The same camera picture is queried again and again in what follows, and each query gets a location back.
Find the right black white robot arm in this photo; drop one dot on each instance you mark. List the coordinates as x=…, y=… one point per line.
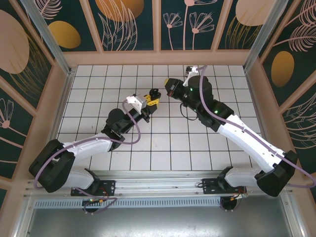
x=274, y=177

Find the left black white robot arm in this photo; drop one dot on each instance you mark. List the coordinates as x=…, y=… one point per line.
x=59, y=170

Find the grey metal sheet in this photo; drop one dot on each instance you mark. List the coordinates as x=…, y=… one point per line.
x=158, y=222

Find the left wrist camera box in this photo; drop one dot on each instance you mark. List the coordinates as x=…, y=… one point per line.
x=135, y=101

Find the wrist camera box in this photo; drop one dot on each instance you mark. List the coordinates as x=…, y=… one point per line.
x=135, y=101
x=191, y=70

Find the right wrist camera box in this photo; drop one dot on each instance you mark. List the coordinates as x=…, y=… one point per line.
x=191, y=70

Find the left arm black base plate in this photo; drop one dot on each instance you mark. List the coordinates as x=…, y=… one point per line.
x=108, y=186

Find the aluminium mounting rail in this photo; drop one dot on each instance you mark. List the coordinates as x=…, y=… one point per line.
x=160, y=184

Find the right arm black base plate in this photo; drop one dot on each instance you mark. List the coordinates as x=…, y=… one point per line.
x=209, y=185

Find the aluminium frame post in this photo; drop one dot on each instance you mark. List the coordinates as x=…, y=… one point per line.
x=266, y=32
x=47, y=34

